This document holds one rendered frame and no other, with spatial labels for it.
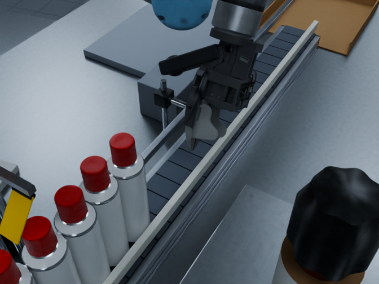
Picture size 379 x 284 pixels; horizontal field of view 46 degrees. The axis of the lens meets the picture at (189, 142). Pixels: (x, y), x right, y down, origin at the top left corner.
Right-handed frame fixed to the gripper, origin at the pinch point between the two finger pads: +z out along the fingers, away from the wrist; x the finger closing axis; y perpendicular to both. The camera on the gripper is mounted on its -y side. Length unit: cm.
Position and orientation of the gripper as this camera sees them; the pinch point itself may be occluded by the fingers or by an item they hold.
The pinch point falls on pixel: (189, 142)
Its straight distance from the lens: 78.4
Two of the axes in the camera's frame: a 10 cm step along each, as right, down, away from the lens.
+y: 8.5, 3.7, -3.7
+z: -2.6, 9.2, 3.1
